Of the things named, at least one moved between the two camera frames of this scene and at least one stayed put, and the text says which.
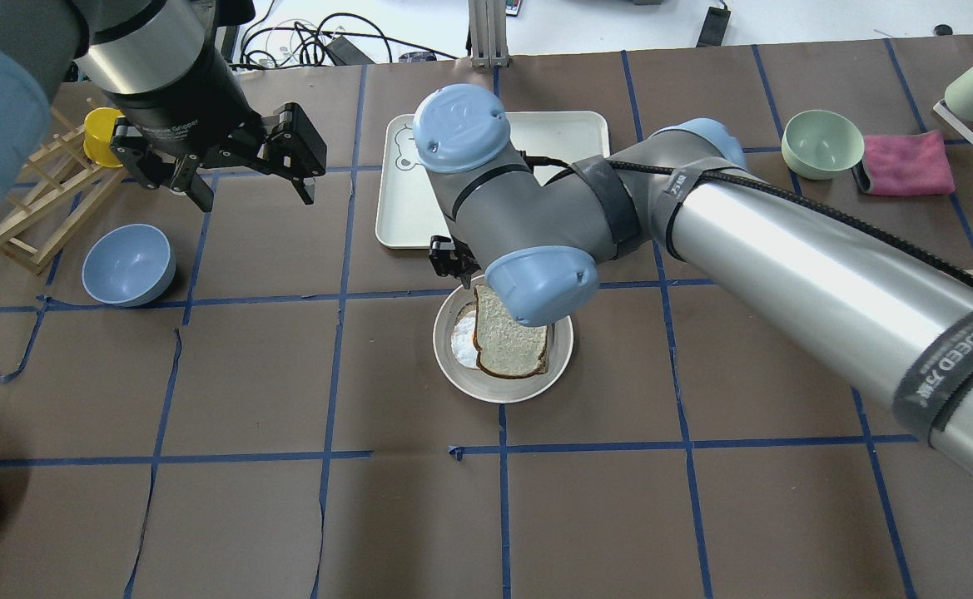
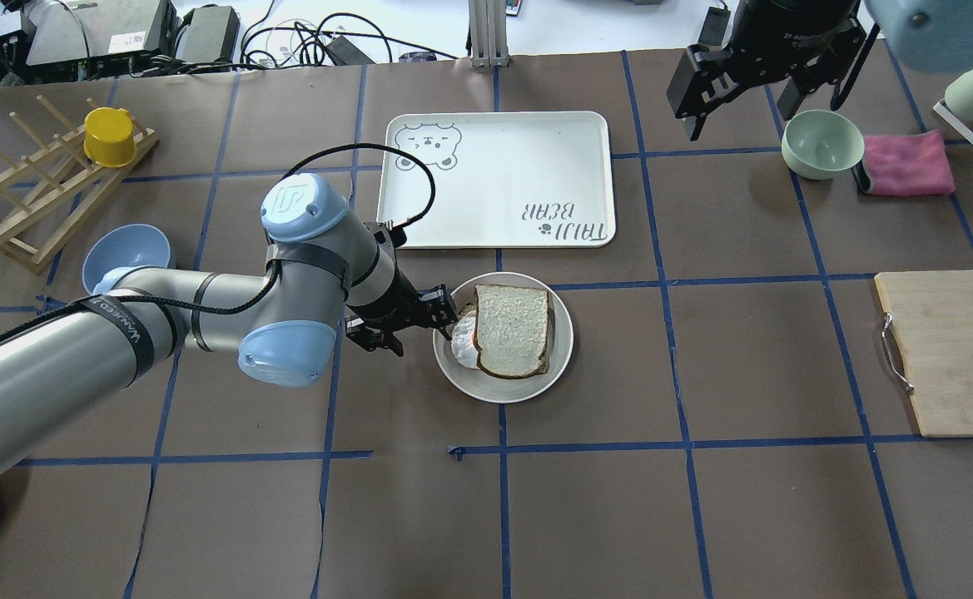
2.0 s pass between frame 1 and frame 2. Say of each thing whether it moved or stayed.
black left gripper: moved
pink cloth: stayed
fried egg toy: stayed
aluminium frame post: stayed
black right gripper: moved
